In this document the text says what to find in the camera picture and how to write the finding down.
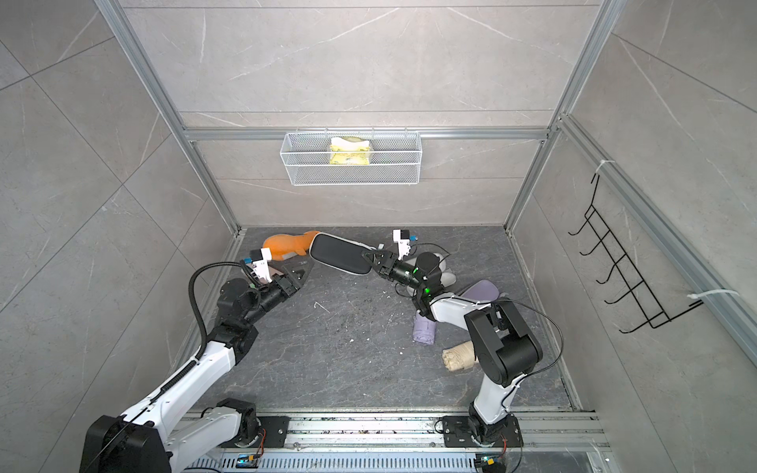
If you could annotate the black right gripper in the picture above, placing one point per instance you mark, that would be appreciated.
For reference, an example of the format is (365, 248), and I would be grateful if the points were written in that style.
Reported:
(393, 267)

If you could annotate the yellow packet in basket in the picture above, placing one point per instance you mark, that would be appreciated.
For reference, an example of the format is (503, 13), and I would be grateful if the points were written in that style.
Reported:
(350, 151)

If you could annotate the purple zippered umbrella sleeve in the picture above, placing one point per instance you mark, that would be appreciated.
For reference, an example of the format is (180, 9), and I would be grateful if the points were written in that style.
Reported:
(483, 291)

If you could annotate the aluminium mounting rail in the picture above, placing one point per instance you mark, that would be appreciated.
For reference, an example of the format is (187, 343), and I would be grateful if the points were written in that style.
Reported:
(368, 440)

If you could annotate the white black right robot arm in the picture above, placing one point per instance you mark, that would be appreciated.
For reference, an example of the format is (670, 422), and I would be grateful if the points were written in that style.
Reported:
(502, 341)

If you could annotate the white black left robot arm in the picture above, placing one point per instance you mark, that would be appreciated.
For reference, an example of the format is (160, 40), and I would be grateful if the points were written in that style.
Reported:
(150, 435)

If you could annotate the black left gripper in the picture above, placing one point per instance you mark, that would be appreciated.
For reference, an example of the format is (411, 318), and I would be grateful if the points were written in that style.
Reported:
(284, 287)

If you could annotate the orange plush whale toy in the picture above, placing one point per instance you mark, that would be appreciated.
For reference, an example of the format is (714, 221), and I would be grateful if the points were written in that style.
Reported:
(284, 246)

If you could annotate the white zippered umbrella sleeve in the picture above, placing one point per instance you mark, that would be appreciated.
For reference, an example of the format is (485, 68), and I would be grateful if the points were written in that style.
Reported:
(448, 278)

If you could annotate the purple folded umbrella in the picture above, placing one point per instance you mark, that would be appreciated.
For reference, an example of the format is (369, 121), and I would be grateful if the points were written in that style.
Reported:
(424, 330)

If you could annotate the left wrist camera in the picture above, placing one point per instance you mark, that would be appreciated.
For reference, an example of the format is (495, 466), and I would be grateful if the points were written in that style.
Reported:
(256, 267)

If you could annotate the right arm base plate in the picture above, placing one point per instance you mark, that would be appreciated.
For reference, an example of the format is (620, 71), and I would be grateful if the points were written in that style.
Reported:
(469, 431)

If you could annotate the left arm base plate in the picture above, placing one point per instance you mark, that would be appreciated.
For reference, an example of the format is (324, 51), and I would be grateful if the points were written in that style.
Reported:
(269, 431)

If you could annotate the white wire wall basket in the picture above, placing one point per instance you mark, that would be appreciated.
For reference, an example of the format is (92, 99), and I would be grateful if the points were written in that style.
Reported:
(323, 158)

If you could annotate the black wire hook rack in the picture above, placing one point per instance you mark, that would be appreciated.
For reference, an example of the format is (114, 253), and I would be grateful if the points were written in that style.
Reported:
(624, 269)

